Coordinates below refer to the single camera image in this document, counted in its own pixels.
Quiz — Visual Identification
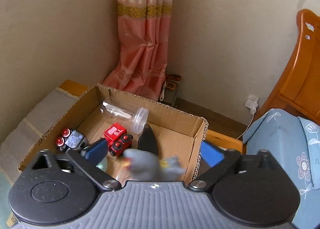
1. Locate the mint green oval case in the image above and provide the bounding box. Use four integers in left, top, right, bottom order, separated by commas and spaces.
96, 156, 108, 173

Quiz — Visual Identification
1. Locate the grey cat toy car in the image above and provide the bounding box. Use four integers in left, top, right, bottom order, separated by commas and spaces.
123, 149, 185, 182

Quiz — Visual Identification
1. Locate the tall clear plastic jar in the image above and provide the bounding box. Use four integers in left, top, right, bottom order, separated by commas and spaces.
100, 101, 149, 134

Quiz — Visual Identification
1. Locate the brown cardboard box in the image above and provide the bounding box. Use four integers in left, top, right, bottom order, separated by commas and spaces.
18, 84, 208, 183

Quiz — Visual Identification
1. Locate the blue floral bedsheet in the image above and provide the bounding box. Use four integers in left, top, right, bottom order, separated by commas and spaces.
242, 109, 319, 228

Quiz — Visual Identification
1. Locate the grey teal checked blanket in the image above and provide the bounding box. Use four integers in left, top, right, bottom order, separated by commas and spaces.
1, 88, 78, 228

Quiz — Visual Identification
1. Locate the blue floral pillow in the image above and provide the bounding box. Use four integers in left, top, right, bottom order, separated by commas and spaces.
299, 117, 320, 190

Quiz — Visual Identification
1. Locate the wooden headboard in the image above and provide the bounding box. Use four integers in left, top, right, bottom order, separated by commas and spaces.
254, 9, 320, 124

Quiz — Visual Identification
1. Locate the pink curtain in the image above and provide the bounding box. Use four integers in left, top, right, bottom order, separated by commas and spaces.
103, 0, 173, 101

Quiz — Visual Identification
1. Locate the white wall charger plug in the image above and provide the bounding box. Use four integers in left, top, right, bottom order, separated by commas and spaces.
237, 94, 260, 139

